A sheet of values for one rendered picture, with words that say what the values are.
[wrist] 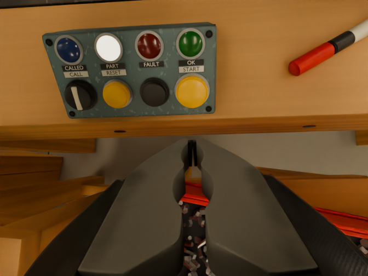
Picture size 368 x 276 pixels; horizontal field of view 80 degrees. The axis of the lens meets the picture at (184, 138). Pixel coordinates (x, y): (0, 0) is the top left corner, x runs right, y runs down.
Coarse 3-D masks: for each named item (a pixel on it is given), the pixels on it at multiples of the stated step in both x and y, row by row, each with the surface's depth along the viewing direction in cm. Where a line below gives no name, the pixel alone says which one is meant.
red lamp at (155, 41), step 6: (144, 36) 18; (150, 36) 18; (138, 42) 18; (144, 42) 18; (150, 42) 18; (156, 42) 18; (138, 48) 19; (144, 48) 19; (150, 48) 19; (156, 48) 19; (144, 54) 19; (150, 54) 19; (156, 54) 19
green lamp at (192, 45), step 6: (186, 36) 18; (192, 36) 18; (198, 36) 18; (180, 42) 18; (186, 42) 18; (192, 42) 18; (198, 42) 18; (180, 48) 19; (186, 48) 18; (192, 48) 18; (198, 48) 19; (186, 54) 19; (192, 54) 19
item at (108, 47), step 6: (102, 36) 18; (108, 36) 18; (102, 42) 18; (108, 42) 18; (114, 42) 18; (102, 48) 19; (108, 48) 19; (114, 48) 19; (102, 54) 19; (108, 54) 19; (114, 54) 19; (108, 60) 19
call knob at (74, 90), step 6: (72, 84) 20; (78, 84) 20; (84, 84) 20; (66, 90) 20; (72, 90) 20; (78, 90) 20; (84, 90) 20; (90, 90) 20; (66, 96) 20; (72, 96) 20; (78, 96) 20; (84, 96) 20; (90, 96) 20; (72, 102) 20; (78, 102) 20; (84, 102) 20; (90, 102) 20; (78, 108) 21; (84, 108) 21
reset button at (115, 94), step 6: (108, 84) 20; (114, 84) 20; (120, 84) 20; (108, 90) 20; (114, 90) 20; (120, 90) 20; (126, 90) 20; (108, 96) 20; (114, 96) 20; (120, 96) 20; (126, 96) 20; (108, 102) 20; (114, 102) 20; (120, 102) 20; (126, 102) 21
